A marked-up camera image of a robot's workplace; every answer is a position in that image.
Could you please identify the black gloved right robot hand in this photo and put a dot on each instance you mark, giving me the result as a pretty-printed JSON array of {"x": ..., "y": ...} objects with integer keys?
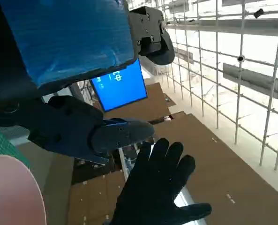
[{"x": 152, "y": 182}]

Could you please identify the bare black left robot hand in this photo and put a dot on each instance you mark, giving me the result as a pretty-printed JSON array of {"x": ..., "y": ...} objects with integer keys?
[{"x": 66, "y": 37}]

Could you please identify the pink bowl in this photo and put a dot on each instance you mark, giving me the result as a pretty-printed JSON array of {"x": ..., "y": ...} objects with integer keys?
[{"x": 12, "y": 192}]

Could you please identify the large cardboard box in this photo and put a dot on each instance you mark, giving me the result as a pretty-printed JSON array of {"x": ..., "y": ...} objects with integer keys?
[{"x": 211, "y": 168}]

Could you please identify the blue monitor screen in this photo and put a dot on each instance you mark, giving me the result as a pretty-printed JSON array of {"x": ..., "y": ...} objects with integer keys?
[{"x": 122, "y": 91}]

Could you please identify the grey metal plate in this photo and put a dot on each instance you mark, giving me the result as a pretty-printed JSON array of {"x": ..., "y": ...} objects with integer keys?
[{"x": 251, "y": 79}]

